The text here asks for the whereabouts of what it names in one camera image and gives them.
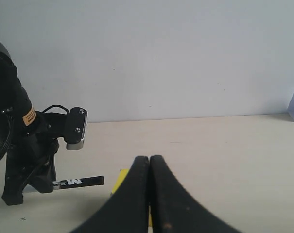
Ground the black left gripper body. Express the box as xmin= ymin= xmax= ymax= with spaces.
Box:
xmin=0 ymin=87 xmax=59 ymax=164

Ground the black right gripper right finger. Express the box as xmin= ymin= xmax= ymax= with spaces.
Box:
xmin=149 ymin=155 xmax=239 ymax=233

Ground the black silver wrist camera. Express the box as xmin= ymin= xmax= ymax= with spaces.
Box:
xmin=41 ymin=104 xmax=88 ymax=150

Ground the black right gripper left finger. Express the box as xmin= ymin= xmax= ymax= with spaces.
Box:
xmin=73 ymin=156 xmax=149 ymax=233

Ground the yellow foam cube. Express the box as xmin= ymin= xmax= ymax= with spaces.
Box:
xmin=110 ymin=168 xmax=154 ymax=228

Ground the grey black Piper left arm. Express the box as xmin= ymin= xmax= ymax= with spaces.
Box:
xmin=0 ymin=42 xmax=59 ymax=205

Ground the black white whiteboard marker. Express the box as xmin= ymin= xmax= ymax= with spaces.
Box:
xmin=53 ymin=176 xmax=104 ymax=190

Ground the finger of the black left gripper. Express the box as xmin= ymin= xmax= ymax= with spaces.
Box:
xmin=28 ymin=157 xmax=56 ymax=194
xmin=2 ymin=150 xmax=40 ymax=206

